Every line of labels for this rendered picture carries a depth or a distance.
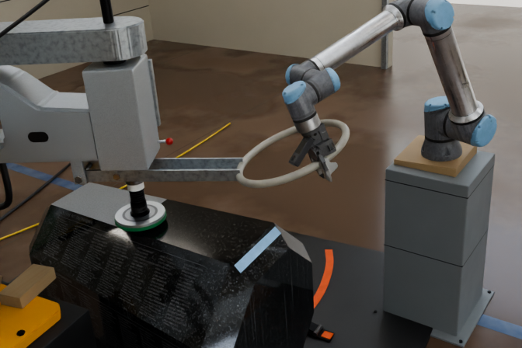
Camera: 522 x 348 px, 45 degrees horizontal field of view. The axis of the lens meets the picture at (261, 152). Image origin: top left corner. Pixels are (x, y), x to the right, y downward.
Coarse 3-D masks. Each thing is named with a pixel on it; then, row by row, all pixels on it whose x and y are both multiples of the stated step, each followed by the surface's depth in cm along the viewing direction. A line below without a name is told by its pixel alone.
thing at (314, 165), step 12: (324, 120) 265; (336, 120) 259; (288, 132) 273; (348, 132) 245; (264, 144) 272; (336, 144) 237; (252, 156) 268; (240, 168) 258; (312, 168) 231; (240, 180) 247; (252, 180) 240; (264, 180) 236; (276, 180) 233; (288, 180) 232
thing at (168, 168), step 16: (160, 160) 266; (176, 160) 265; (192, 160) 264; (208, 160) 264; (224, 160) 263; (240, 160) 262; (80, 176) 256; (96, 176) 259; (112, 176) 258; (128, 176) 258; (144, 176) 257; (160, 176) 256; (176, 176) 256; (192, 176) 255; (208, 176) 254; (224, 176) 254
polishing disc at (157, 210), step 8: (120, 208) 276; (128, 208) 276; (152, 208) 274; (160, 208) 274; (120, 216) 270; (128, 216) 269; (152, 216) 268; (160, 216) 268; (120, 224) 264; (128, 224) 263; (136, 224) 262; (144, 224) 262
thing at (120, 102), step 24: (96, 72) 235; (120, 72) 234; (144, 72) 249; (96, 96) 239; (120, 96) 238; (144, 96) 248; (96, 120) 243; (120, 120) 242; (144, 120) 247; (96, 144) 248; (120, 144) 246; (144, 144) 247; (120, 168) 251; (144, 168) 250
